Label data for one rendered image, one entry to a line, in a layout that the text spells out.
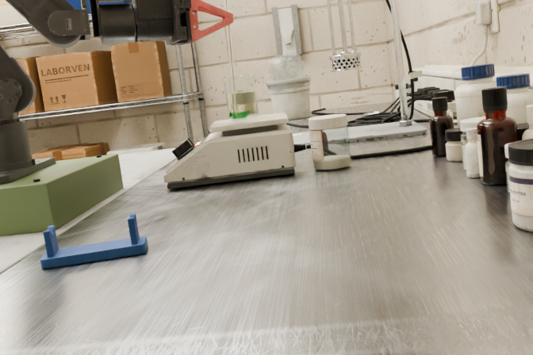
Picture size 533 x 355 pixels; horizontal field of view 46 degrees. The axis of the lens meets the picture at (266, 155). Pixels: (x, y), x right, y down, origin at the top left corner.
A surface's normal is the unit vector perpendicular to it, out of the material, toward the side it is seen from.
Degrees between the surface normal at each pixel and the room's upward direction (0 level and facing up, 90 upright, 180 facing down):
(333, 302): 0
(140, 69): 91
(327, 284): 0
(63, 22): 89
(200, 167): 90
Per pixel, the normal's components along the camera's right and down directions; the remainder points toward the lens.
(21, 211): -0.09, 0.15
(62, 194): 0.99, -0.11
